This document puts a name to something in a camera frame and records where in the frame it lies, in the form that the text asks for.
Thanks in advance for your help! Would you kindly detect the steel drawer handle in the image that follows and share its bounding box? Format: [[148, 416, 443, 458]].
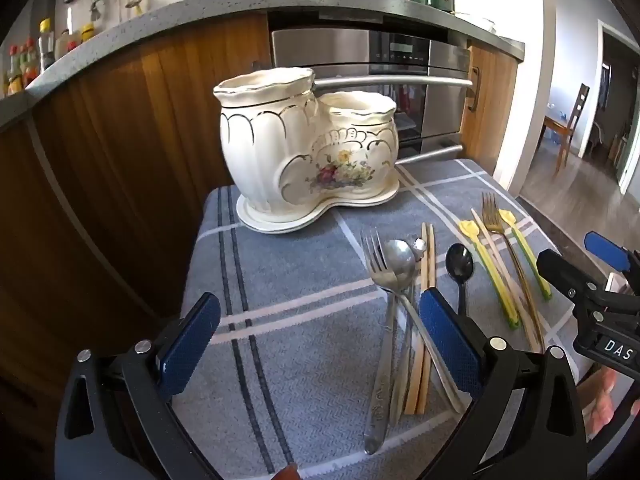
[[395, 144, 463, 167]]

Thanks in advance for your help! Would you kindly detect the white ceramic tray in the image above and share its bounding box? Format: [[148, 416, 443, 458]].
[[236, 180, 402, 235]]

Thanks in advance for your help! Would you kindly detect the yellow tulip handle utensil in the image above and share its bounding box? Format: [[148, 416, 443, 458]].
[[459, 220, 520, 329], [497, 208, 552, 302]]

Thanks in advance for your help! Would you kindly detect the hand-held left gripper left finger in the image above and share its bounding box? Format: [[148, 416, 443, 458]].
[[54, 291, 222, 480]]

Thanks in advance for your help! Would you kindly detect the black cabinet handle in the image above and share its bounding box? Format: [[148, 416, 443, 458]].
[[467, 66, 481, 112]]

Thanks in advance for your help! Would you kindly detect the small silver spoon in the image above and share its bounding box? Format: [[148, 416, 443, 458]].
[[392, 236, 429, 426]]

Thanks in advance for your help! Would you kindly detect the grey stone countertop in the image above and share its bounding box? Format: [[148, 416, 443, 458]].
[[0, 0, 526, 131]]

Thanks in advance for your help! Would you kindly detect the cream chopstick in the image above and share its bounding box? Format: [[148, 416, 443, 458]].
[[470, 208, 542, 352]]

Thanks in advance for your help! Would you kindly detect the large silver spoon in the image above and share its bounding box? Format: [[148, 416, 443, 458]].
[[381, 239, 466, 413]]

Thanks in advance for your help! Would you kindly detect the wooden base cabinet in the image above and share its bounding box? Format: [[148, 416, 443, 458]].
[[0, 12, 273, 461]]

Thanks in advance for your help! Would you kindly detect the black spoon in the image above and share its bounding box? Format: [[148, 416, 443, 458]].
[[445, 243, 475, 317]]

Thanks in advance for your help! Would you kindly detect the person's right hand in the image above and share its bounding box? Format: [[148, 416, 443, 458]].
[[580, 366, 623, 437]]

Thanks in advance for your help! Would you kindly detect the blue plaid cloth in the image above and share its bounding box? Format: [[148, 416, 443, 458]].
[[177, 158, 576, 480]]

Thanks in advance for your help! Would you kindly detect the stainless steel oven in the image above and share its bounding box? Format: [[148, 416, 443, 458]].
[[270, 27, 473, 167]]

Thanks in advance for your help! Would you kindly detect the steel oven door handle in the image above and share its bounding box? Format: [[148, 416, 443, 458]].
[[314, 75, 473, 91]]

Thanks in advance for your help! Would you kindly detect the white floral ceramic utensil holder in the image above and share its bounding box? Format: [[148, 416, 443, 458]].
[[213, 66, 401, 216]]

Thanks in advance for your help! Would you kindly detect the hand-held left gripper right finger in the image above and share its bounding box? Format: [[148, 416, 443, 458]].
[[419, 287, 588, 480]]

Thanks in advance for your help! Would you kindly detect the wooden dining chair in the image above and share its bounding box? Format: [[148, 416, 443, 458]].
[[537, 82, 591, 171]]

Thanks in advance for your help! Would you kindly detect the row of condiment bottles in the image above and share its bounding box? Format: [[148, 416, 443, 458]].
[[4, 17, 97, 96]]

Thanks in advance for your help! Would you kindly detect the gold fork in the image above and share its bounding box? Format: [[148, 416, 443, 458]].
[[481, 192, 545, 352]]

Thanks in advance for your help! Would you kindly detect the narrow wooden cabinet door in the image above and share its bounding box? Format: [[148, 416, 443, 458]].
[[459, 42, 519, 177]]

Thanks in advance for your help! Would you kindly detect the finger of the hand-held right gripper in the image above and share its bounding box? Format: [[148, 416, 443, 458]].
[[537, 249, 608, 307], [584, 231, 640, 281]]

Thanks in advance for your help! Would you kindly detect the silver fork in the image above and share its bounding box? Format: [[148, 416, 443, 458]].
[[361, 229, 401, 456]]

